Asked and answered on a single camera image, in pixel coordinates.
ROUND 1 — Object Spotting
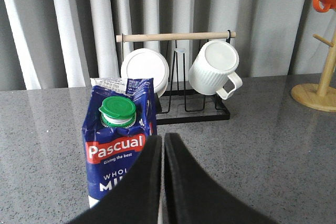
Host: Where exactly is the white ribbed mug on rack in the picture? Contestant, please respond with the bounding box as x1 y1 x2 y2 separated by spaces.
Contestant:
188 40 243 100

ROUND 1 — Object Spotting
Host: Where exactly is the blue white milk carton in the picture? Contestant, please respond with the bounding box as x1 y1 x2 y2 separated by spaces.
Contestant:
82 78 157 207

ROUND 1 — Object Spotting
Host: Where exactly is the grey curtain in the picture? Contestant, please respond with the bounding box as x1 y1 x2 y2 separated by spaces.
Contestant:
1 0 335 91

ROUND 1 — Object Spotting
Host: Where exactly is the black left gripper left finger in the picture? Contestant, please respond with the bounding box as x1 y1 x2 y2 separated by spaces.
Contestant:
69 135 162 223

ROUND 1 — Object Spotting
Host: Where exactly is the wooden mug tree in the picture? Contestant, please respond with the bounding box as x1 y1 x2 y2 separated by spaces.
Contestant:
291 31 335 113

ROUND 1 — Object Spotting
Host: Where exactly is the black wire mug rack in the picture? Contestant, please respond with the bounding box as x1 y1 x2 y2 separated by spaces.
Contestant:
116 30 236 125

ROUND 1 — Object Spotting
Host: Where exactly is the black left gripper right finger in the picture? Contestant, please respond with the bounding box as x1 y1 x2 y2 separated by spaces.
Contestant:
164 133 275 223

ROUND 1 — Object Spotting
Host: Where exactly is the white smiley mug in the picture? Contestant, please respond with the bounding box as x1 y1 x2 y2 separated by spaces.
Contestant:
121 48 170 97

